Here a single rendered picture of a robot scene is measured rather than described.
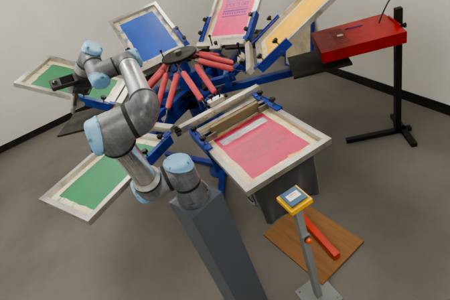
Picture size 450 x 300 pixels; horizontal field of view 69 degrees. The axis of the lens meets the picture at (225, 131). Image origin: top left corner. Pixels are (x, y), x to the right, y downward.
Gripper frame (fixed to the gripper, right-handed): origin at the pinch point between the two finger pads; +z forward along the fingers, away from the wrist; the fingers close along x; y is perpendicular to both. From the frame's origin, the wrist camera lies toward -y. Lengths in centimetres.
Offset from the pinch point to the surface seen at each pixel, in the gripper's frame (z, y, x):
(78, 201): 84, 24, -16
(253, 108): -8, 118, -20
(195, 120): 25, 96, -3
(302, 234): -9, 87, -105
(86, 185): 86, 34, -6
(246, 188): -8, 68, -70
